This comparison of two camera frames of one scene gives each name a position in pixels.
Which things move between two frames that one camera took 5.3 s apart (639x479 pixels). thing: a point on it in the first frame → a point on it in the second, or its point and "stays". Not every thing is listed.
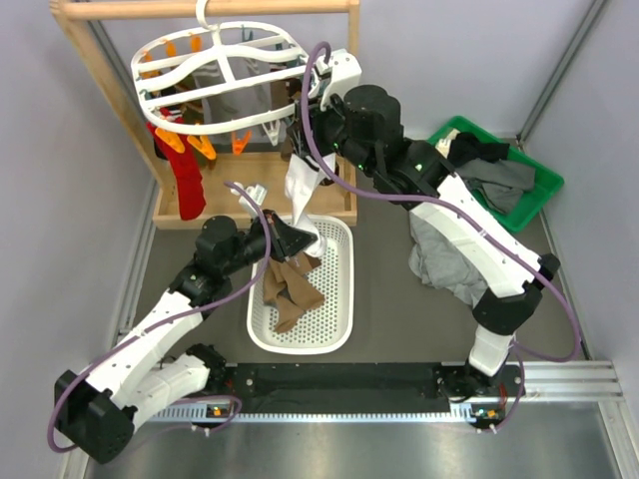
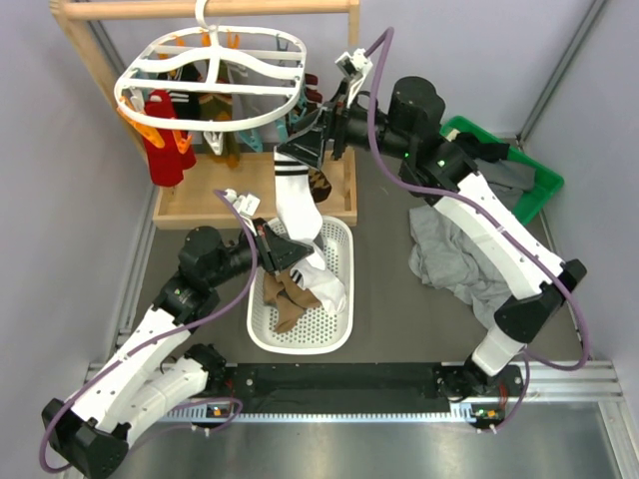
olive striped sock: x=193 y=113 → x=220 y=108
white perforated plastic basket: x=326 y=328 stays
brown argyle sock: x=283 y=92 → x=319 y=186
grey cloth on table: x=440 y=262 stays
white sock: x=303 y=176 → x=327 y=289
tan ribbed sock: x=298 y=297 stays
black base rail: x=367 y=388 stays
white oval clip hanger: x=216 y=77 stays
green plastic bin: x=548 y=183 stays
